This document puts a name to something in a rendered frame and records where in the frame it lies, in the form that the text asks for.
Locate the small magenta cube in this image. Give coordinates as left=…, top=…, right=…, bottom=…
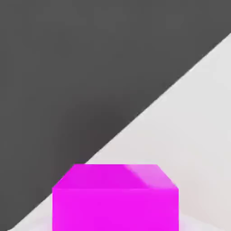
left=51, top=163, right=180, bottom=231

